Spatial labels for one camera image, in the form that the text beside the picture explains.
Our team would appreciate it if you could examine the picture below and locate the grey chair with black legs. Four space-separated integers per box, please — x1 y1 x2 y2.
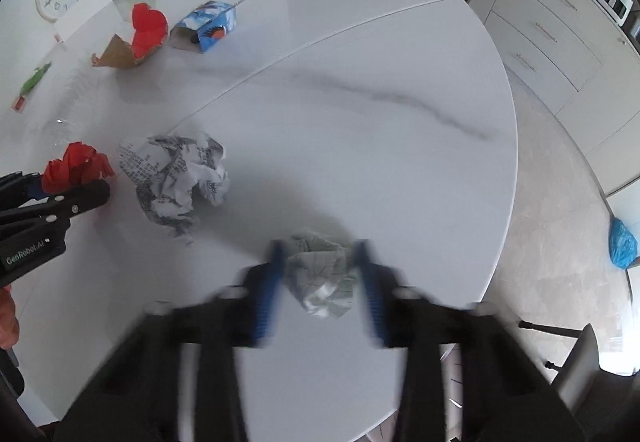
519 319 603 420

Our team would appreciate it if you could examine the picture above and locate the green packet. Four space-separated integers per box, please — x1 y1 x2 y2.
19 63 52 99

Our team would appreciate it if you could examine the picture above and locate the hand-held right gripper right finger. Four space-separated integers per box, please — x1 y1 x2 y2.
352 239 586 442

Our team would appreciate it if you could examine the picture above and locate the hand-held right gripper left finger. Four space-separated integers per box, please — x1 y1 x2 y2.
52 239 291 442

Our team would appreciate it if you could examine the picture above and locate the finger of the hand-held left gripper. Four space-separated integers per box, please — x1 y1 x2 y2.
0 171 46 211
0 179 111 243

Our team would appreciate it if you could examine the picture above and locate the white card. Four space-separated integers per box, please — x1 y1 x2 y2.
52 0 117 42

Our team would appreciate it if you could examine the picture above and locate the blue plastic bag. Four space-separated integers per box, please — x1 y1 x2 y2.
608 217 640 271

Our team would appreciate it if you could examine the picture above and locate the red paper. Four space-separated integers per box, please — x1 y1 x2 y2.
41 141 117 196

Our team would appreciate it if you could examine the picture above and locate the grey drawer cabinet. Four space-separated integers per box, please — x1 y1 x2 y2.
486 0 640 158

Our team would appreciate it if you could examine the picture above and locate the torn red carton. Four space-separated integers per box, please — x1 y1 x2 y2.
91 2 169 71

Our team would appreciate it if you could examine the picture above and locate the large crumpled printed paper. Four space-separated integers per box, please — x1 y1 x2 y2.
119 131 231 244

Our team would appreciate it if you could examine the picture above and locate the small printed paper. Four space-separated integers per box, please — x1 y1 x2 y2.
282 232 360 319

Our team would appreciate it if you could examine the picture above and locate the crushed blue carton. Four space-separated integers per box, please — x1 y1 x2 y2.
169 0 237 54

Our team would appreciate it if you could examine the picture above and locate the person's left hand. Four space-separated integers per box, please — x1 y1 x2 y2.
0 285 21 351

